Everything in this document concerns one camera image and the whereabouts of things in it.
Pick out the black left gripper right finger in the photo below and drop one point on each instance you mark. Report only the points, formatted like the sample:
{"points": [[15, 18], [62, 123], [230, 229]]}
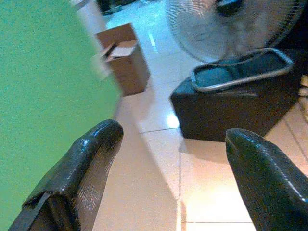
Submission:
{"points": [[267, 178]]}

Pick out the black bin with metal rim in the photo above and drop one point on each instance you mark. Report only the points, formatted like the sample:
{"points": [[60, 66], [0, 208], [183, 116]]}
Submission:
{"points": [[231, 103]]}

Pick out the white electric fan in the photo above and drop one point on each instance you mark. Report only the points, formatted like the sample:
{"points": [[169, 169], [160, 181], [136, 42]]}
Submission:
{"points": [[223, 26]]}

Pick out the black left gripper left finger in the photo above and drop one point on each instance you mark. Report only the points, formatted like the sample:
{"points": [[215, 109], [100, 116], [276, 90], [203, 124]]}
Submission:
{"points": [[79, 168]]}

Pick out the green panel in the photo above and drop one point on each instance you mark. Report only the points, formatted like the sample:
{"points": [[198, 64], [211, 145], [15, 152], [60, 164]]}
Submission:
{"points": [[45, 96]]}

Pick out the brown cardboard box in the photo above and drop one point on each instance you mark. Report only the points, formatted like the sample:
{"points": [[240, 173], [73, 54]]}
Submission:
{"points": [[126, 63]]}

